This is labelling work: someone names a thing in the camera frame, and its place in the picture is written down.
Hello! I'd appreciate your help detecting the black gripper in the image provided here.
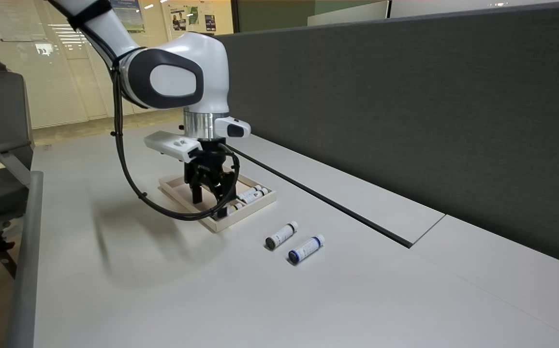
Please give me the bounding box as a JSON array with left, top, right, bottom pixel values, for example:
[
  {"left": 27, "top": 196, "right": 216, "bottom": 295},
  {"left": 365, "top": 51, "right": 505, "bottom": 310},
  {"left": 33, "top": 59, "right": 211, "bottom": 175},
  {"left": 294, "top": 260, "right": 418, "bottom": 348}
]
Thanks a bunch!
[{"left": 184, "top": 140, "right": 232, "bottom": 219}]

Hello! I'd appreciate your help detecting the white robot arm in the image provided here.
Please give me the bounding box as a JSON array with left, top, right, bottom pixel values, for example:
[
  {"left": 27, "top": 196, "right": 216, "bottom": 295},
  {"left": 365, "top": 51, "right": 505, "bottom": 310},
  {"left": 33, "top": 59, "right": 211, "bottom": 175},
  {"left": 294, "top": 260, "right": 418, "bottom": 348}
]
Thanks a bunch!
[{"left": 48, "top": 0, "right": 251, "bottom": 221}]

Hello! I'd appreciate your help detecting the wooden tray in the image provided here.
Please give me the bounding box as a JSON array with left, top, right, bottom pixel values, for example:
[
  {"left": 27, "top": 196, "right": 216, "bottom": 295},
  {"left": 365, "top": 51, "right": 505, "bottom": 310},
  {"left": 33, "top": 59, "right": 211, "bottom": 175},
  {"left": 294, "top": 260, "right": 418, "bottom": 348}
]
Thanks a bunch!
[{"left": 156, "top": 173, "right": 278, "bottom": 237}]

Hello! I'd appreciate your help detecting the white bottle in tray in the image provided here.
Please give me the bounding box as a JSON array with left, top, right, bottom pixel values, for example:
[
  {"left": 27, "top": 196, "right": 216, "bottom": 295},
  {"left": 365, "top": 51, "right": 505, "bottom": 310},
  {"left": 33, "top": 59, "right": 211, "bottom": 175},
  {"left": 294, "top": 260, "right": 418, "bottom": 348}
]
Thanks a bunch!
[{"left": 238, "top": 188, "right": 263, "bottom": 204}]

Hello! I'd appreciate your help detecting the black cap white bottle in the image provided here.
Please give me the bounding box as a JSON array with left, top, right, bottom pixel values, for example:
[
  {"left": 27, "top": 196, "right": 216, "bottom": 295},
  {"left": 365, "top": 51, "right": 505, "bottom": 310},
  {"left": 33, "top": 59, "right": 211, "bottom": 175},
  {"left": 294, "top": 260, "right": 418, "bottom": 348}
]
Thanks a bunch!
[{"left": 263, "top": 223, "right": 298, "bottom": 252}]

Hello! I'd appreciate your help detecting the blue band white bottle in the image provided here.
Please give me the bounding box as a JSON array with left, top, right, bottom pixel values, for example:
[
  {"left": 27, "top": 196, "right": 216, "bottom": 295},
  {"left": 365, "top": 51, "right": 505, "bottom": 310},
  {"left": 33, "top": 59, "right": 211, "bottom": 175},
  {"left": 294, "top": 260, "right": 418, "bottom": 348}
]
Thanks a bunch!
[{"left": 286, "top": 237, "right": 323, "bottom": 266}]

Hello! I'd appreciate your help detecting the grey partition panel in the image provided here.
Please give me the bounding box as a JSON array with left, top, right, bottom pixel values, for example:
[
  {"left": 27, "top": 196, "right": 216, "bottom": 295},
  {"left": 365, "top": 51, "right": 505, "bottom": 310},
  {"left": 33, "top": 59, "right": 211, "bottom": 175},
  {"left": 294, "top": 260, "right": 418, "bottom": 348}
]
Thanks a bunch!
[{"left": 222, "top": 3, "right": 559, "bottom": 260}]

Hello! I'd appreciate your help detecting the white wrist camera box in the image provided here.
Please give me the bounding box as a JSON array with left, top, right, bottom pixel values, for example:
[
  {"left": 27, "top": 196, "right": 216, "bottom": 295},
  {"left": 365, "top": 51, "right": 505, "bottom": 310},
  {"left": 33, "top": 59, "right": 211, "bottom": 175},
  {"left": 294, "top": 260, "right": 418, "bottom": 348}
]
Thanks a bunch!
[{"left": 145, "top": 132, "right": 201, "bottom": 163}]

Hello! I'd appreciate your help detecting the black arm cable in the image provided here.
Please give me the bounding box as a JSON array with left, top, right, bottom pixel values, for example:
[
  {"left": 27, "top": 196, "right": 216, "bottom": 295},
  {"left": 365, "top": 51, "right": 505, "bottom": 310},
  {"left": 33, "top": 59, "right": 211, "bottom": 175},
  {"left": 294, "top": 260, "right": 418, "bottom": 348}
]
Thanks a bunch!
[{"left": 110, "top": 67, "right": 242, "bottom": 223}]

